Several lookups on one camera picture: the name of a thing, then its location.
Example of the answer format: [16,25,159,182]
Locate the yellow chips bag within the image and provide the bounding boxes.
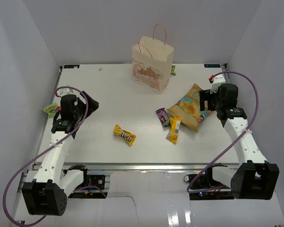
[168,83,213,132]

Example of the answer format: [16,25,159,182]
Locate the green snack packet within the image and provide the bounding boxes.
[171,65,176,76]
[43,103,59,118]

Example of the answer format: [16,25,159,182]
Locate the purple candy packet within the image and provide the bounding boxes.
[156,108,170,127]

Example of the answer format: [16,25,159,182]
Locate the yellow snack bar wrapper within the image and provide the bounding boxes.
[166,118,182,144]

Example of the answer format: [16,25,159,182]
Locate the yellow m&m's packet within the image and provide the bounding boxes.
[114,125,136,146]

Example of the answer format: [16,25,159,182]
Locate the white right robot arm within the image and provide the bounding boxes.
[199,83,279,200]

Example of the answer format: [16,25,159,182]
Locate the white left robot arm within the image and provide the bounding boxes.
[22,89,99,216]

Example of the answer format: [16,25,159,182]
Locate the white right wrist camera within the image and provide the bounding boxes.
[209,74,228,94]

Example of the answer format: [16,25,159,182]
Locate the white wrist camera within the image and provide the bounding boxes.
[209,74,228,94]
[55,88,73,97]

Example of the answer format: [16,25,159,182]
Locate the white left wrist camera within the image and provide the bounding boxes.
[55,88,73,97]

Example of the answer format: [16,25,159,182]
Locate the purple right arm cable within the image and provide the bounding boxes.
[186,71,259,194]

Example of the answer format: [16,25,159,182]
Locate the cream paper bag orange handles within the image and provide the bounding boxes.
[132,29,174,94]

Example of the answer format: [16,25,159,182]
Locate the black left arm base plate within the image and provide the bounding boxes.
[69,175,107,199]

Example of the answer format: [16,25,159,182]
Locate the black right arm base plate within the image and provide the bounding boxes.
[189,175,234,201]

